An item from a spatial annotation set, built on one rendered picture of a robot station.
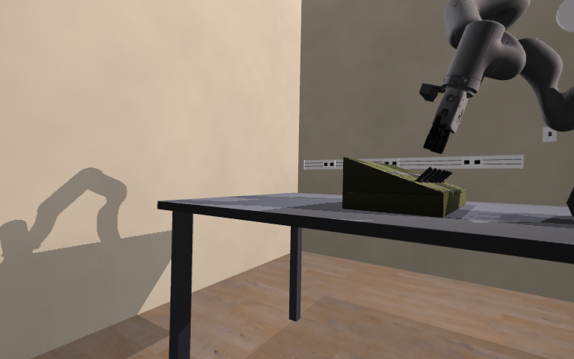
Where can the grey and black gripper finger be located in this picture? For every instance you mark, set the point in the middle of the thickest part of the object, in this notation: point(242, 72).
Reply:
point(434, 136)
point(443, 142)

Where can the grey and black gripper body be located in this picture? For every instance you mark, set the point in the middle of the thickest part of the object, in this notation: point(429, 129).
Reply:
point(456, 106)

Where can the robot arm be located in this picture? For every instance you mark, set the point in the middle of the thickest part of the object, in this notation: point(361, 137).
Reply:
point(481, 52)

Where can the olive-yellow switch panel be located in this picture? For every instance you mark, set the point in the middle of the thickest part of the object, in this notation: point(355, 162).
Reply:
point(378, 187)

